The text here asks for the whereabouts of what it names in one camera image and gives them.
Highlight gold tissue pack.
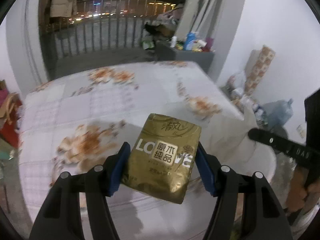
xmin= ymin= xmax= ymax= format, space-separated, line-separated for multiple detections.
xmin=122 ymin=113 xmax=201 ymax=204

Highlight person's right hand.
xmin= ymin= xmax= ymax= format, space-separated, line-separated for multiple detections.
xmin=286 ymin=165 xmax=314 ymax=212

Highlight black rice cooker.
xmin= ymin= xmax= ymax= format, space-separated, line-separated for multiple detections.
xmin=270 ymin=126 xmax=289 ymax=139

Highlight empty blue water jug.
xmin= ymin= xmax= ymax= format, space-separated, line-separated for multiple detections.
xmin=263 ymin=99 xmax=293 ymax=130

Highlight pile of papers and boxes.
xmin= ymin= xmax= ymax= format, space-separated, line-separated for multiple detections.
xmin=220 ymin=70 xmax=268 ymax=128

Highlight rolled floral patterned mat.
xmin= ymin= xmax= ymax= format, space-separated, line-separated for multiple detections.
xmin=245 ymin=45 xmax=276 ymax=95

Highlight bed with floral sheet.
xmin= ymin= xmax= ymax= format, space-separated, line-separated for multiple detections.
xmin=18 ymin=61 xmax=277 ymax=240

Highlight blue detergent bottle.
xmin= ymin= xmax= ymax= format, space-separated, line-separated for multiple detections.
xmin=183 ymin=32 xmax=196 ymax=51

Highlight grey storage cabinet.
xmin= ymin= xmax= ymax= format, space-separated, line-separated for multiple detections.
xmin=155 ymin=41 xmax=214 ymax=74

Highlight balcony metal railing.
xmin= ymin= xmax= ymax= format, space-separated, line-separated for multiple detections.
xmin=40 ymin=0 xmax=176 ymax=61

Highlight white wall socket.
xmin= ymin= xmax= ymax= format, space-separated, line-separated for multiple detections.
xmin=297 ymin=125 xmax=306 ymax=139

